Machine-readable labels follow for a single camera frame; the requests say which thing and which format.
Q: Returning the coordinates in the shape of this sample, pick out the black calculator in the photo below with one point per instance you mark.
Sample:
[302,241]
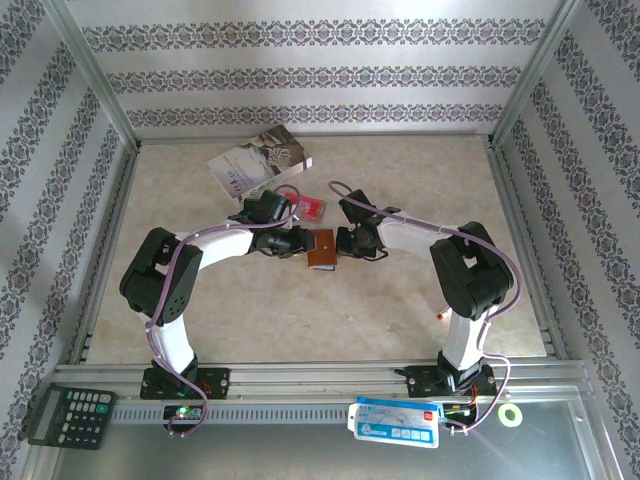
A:
[75,417]

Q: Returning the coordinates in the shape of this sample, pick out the green tape roll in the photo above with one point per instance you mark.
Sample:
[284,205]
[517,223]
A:
[501,416]

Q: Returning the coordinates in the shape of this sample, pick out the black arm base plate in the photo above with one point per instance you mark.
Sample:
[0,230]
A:
[417,380]
[217,382]

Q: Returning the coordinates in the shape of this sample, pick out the aluminium frame post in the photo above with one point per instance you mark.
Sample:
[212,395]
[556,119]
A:
[537,70]
[90,70]

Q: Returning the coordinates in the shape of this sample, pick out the wide aluminium mounting rail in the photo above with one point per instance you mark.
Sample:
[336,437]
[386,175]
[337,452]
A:
[310,372]

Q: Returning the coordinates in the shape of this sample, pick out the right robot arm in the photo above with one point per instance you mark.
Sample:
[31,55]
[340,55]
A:
[470,275]

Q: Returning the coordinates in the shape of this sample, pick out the red patterned card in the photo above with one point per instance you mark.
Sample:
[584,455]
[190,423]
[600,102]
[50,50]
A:
[312,207]

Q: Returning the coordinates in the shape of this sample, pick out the white marker with red cap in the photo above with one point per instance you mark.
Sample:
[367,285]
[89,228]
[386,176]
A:
[445,315]

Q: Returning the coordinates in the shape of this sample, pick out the white paperback book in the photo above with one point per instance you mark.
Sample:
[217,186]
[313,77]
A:
[260,155]

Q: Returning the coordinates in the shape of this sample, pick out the grey metal panel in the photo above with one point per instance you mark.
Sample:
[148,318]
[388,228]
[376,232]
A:
[300,455]

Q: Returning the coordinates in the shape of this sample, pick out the blue white wipes packet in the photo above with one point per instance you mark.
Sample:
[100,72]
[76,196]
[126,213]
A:
[390,422]

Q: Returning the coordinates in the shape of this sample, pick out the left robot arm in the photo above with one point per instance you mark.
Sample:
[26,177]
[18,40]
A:
[165,280]

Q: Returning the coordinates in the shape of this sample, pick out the brown leather card holder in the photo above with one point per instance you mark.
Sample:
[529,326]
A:
[322,250]

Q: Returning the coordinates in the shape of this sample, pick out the aluminium table edge rail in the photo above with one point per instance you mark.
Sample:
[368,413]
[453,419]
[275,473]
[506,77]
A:
[107,250]
[527,250]
[380,135]

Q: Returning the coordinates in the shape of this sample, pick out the circuit board with lights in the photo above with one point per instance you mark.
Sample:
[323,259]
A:
[182,412]

